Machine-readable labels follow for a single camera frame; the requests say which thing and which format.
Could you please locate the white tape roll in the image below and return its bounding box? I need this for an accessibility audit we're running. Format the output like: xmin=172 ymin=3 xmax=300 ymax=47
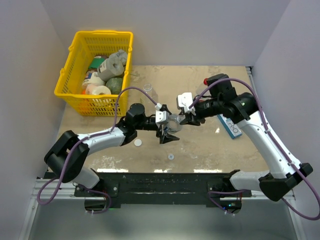
xmin=85 ymin=83 xmax=112 ymax=96

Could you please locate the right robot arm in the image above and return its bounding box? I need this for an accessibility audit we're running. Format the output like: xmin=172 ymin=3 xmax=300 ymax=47
xmin=176 ymin=73 xmax=313 ymax=202

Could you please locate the clear bottle with red ring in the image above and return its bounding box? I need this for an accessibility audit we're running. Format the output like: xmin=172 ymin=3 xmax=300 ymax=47
xmin=195 ymin=81 xmax=211 ymax=98

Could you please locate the green round fruit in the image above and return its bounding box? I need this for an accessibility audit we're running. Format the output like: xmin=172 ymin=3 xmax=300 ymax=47
xmin=105 ymin=77 xmax=123 ymax=95

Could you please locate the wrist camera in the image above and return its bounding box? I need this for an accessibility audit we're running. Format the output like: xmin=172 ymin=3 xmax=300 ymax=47
xmin=155 ymin=110 xmax=169 ymax=125
xmin=176 ymin=92 xmax=195 ymax=114

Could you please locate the cream labelled container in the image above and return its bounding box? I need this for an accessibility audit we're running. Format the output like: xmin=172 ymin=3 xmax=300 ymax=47
xmin=82 ymin=70 xmax=105 ymax=88

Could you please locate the green box in basket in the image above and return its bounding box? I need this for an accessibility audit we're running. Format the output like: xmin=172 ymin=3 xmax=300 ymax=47
xmin=88 ymin=56 xmax=106 ymax=69

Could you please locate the grey paper roll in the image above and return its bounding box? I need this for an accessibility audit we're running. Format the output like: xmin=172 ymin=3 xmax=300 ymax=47
xmin=97 ymin=49 xmax=128 ymax=82

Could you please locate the clear white bottle cap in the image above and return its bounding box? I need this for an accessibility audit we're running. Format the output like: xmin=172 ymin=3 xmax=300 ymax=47
xmin=168 ymin=153 xmax=175 ymax=160

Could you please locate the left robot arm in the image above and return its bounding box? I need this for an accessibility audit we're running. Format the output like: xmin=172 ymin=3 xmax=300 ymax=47
xmin=44 ymin=103 xmax=179 ymax=196

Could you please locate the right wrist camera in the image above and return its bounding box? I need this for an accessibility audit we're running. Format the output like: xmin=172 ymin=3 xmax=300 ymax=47
xmin=176 ymin=92 xmax=195 ymax=114

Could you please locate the clear bottle lying near basket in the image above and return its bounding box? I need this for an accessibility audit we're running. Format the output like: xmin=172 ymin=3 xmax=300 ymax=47
xmin=140 ymin=83 xmax=158 ymax=104

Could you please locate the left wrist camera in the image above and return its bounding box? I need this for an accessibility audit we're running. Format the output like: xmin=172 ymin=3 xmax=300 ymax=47
xmin=155 ymin=110 xmax=169 ymax=125

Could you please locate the yellow plastic basket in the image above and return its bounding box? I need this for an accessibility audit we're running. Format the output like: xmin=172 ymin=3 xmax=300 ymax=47
xmin=54 ymin=30 xmax=134 ymax=117

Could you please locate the clear labelled bottle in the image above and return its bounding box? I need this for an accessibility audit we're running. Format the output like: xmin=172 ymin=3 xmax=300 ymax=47
xmin=164 ymin=114 xmax=185 ymax=135

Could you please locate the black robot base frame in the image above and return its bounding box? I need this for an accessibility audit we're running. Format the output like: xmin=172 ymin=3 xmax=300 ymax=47
xmin=74 ymin=172 xmax=252 ymax=213

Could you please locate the blue white toothpaste box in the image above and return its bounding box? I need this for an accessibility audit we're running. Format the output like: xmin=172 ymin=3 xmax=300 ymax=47
xmin=217 ymin=114 xmax=243 ymax=140

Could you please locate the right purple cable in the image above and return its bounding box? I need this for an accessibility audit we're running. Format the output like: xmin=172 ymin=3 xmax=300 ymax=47
xmin=188 ymin=77 xmax=320 ymax=221

